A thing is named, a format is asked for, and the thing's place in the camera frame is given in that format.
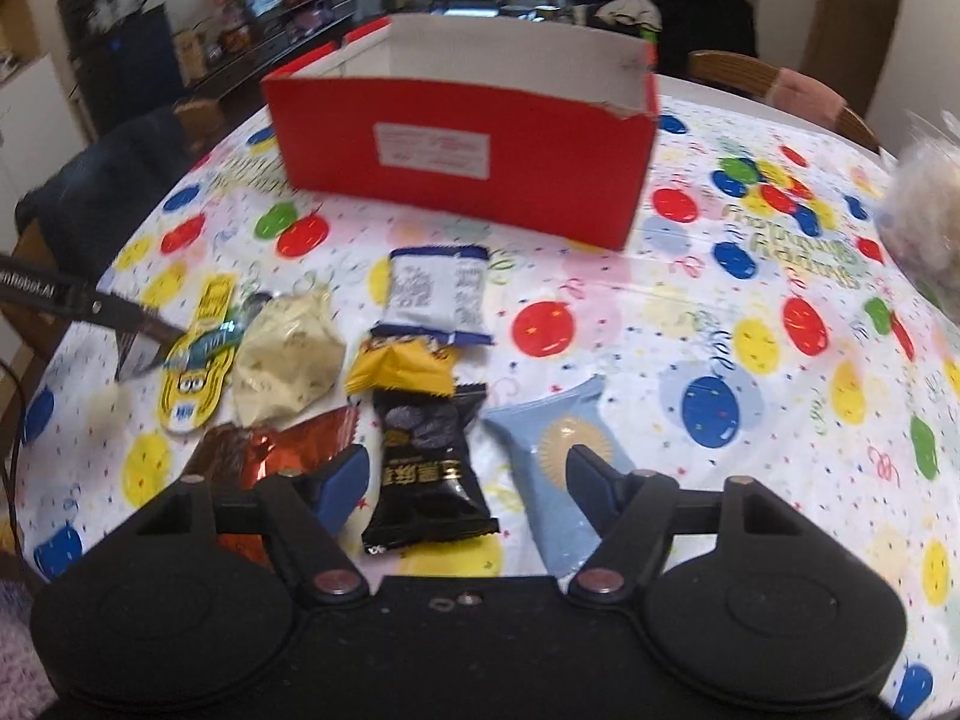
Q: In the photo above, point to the white garment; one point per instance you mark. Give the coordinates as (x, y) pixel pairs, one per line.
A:
(626, 4)

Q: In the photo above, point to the yellow snack packet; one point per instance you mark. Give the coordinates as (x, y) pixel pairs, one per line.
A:
(397, 371)

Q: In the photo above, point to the clear plastic bag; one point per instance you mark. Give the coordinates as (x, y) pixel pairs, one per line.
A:
(926, 202)

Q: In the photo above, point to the pink cloth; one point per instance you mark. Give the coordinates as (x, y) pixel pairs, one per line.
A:
(810, 97)

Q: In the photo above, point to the white and blue snack packet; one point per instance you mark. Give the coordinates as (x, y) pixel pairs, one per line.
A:
(431, 292)

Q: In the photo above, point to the wooden door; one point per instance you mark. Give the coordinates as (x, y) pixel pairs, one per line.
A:
(855, 15)

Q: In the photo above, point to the black cabinet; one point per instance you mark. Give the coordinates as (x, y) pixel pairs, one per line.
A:
(127, 60)

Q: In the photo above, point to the balloon print tablecloth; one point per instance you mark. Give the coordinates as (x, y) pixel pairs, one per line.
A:
(675, 390)

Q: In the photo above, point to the cream snack packet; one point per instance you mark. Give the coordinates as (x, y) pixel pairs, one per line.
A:
(285, 360)

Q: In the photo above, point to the yellow cartoon jelly pouch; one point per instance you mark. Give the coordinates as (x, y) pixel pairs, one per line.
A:
(191, 390)

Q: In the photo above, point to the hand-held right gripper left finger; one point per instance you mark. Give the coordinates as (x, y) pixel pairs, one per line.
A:
(343, 484)

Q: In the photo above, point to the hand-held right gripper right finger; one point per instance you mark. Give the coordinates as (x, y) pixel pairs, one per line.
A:
(589, 484)

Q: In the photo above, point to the light blue snack packet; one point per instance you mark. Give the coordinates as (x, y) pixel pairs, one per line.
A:
(536, 427)

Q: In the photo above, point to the orange-red snack packet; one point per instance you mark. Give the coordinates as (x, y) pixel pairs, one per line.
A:
(307, 439)

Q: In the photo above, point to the red cardboard box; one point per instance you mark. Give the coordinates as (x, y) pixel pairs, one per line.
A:
(337, 135)

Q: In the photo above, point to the black snack packet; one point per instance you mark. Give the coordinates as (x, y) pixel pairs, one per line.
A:
(420, 465)

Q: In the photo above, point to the black jacket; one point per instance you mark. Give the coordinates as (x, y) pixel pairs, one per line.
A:
(705, 15)

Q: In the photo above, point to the dark blue cloth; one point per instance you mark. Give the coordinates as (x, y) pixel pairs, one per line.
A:
(112, 180)

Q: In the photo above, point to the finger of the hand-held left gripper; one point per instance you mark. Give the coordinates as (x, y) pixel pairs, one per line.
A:
(139, 326)

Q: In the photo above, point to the dark red foil snack packet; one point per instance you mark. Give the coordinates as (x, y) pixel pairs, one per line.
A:
(229, 454)

